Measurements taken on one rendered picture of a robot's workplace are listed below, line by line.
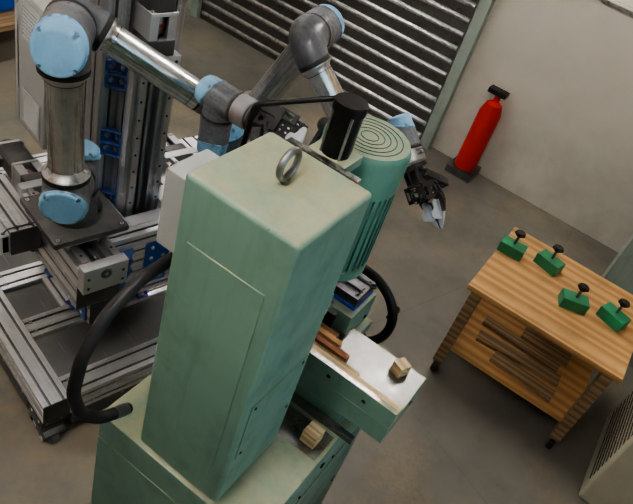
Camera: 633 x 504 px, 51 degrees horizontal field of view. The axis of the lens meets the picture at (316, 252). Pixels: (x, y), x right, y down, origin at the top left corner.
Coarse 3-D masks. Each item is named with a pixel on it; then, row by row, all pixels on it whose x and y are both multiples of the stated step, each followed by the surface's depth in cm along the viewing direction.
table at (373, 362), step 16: (368, 320) 183; (352, 336) 172; (352, 352) 168; (368, 352) 170; (384, 352) 171; (304, 368) 160; (368, 368) 166; (384, 368) 167; (304, 384) 163; (320, 384) 160; (384, 384) 163; (400, 384) 165; (416, 384) 166; (336, 400) 159; (400, 400) 161; (352, 416) 158; (368, 416) 155; (400, 416) 163; (368, 432) 158; (384, 432) 155
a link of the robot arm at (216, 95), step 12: (204, 84) 155; (216, 84) 154; (228, 84) 155; (204, 96) 155; (216, 96) 154; (228, 96) 153; (204, 108) 157; (216, 108) 155; (228, 108) 153; (216, 120) 157; (228, 120) 155
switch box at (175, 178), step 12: (192, 156) 112; (204, 156) 112; (216, 156) 113; (168, 168) 107; (180, 168) 108; (192, 168) 109; (168, 180) 108; (180, 180) 107; (168, 192) 110; (180, 192) 108; (168, 204) 111; (180, 204) 109; (168, 216) 112; (168, 228) 114; (156, 240) 117; (168, 240) 115
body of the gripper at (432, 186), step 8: (424, 160) 201; (408, 168) 200; (416, 168) 201; (408, 176) 200; (416, 176) 200; (424, 176) 203; (408, 184) 202; (416, 184) 199; (424, 184) 199; (432, 184) 201; (408, 192) 204; (416, 192) 202; (424, 192) 198; (432, 192) 201; (408, 200) 203; (416, 200) 202; (424, 200) 199
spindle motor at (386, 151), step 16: (368, 128) 130; (384, 128) 132; (368, 144) 125; (384, 144) 127; (400, 144) 128; (368, 160) 121; (384, 160) 122; (400, 160) 124; (368, 176) 123; (384, 176) 124; (400, 176) 127; (384, 192) 127; (368, 208) 129; (384, 208) 131; (368, 224) 132; (368, 240) 137; (352, 256) 137; (368, 256) 142; (352, 272) 141
